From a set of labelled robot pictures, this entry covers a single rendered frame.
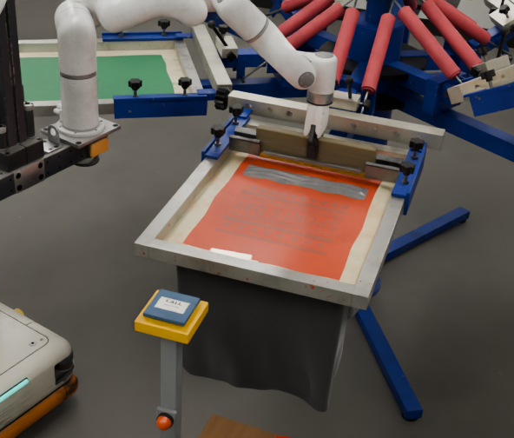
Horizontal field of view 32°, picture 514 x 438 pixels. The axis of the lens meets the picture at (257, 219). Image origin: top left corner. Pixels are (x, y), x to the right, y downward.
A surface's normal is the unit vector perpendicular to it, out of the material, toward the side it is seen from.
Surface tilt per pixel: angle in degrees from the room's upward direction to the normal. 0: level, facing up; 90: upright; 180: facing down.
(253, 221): 0
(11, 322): 0
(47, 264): 0
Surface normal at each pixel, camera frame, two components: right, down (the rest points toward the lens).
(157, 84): 0.06, -0.85
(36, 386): 0.82, 0.34
